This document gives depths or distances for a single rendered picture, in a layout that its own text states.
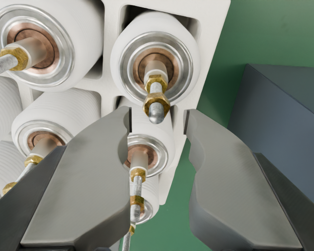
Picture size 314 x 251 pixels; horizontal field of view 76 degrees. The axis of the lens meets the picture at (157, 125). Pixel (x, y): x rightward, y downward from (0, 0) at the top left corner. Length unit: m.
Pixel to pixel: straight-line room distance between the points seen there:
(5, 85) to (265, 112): 0.43
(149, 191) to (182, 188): 0.39
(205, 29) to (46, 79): 0.19
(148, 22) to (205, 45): 0.10
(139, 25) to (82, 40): 0.06
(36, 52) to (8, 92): 0.16
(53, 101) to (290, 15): 0.46
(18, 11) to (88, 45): 0.06
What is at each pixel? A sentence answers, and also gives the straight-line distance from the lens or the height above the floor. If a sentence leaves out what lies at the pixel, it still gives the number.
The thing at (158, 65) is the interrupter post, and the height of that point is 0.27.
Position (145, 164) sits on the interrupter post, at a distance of 0.25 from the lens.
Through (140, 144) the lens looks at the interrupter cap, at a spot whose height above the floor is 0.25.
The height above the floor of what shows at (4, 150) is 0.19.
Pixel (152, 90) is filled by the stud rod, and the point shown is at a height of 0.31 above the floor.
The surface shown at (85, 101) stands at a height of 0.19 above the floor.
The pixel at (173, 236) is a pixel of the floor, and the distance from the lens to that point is 0.96.
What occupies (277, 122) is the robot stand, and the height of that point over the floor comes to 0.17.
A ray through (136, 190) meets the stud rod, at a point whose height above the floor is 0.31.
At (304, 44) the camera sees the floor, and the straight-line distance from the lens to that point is 0.56.
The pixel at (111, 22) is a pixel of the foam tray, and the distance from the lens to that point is 0.28.
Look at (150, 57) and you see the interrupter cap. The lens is 0.21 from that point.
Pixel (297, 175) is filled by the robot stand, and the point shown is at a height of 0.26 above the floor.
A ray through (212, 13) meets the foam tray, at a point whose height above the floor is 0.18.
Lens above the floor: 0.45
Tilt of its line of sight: 57 degrees down
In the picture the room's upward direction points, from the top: 179 degrees clockwise
